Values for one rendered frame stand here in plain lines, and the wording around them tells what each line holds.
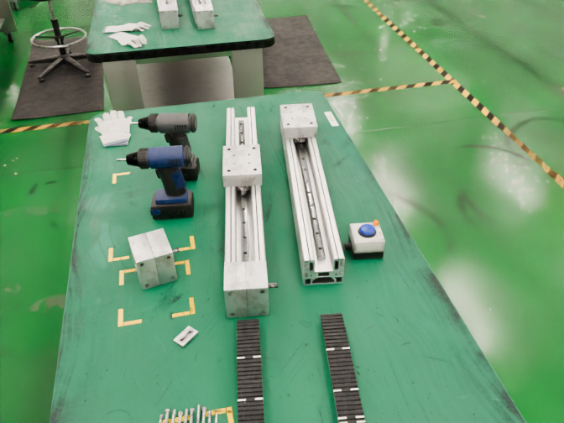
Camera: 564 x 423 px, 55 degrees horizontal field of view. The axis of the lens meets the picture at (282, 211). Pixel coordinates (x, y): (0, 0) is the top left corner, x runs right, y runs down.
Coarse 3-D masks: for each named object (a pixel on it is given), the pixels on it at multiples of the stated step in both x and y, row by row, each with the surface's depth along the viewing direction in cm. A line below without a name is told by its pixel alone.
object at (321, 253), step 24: (288, 144) 171; (312, 144) 171; (288, 168) 166; (312, 168) 164; (312, 192) 156; (312, 216) 147; (312, 240) 141; (336, 240) 135; (312, 264) 132; (336, 264) 133
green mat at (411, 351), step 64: (256, 128) 196; (320, 128) 196; (128, 192) 166; (192, 256) 144; (384, 256) 143; (64, 320) 127; (128, 320) 127; (192, 320) 126; (320, 320) 126; (384, 320) 126; (448, 320) 126; (64, 384) 113; (128, 384) 113; (192, 384) 113; (320, 384) 112; (384, 384) 112; (448, 384) 112
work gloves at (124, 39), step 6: (126, 24) 280; (132, 24) 280; (138, 24) 278; (144, 24) 279; (108, 30) 274; (114, 30) 274; (120, 30) 274; (132, 30) 274; (108, 36) 269; (114, 36) 267; (120, 36) 267; (126, 36) 266; (132, 36) 266; (138, 36) 264; (120, 42) 261; (126, 42) 261; (132, 42) 259; (138, 42) 259; (144, 42) 262
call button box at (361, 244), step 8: (352, 224) 144; (360, 224) 144; (352, 232) 141; (360, 232) 141; (376, 232) 141; (352, 240) 140; (360, 240) 139; (368, 240) 139; (376, 240) 139; (344, 248) 144; (352, 248) 141; (360, 248) 139; (368, 248) 140; (376, 248) 140; (352, 256) 142; (360, 256) 141; (368, 256) 141; (376, 256) 142
